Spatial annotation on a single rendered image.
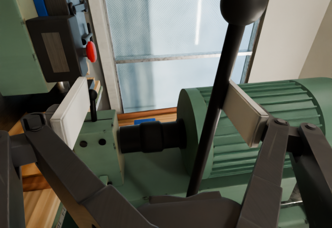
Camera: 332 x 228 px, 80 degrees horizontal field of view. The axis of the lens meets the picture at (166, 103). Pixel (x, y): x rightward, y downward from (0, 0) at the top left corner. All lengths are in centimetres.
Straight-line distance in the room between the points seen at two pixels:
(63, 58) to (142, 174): 27
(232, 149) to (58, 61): 28
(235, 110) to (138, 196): 28
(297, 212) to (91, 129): 46
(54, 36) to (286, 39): 205
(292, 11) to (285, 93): 174
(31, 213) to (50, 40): 21
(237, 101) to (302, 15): 202
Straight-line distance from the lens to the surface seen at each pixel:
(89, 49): 31
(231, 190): 45
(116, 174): 41
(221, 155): 34
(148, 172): 44
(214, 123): 21
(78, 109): 17
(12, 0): 30
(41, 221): 34
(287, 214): 56
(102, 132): 34
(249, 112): 16
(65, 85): 38
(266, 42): 209
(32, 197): 34
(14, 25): 30
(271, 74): 228
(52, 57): 30
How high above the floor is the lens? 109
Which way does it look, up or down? 6 degrees up
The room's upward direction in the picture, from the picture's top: 85 degrees clockwise
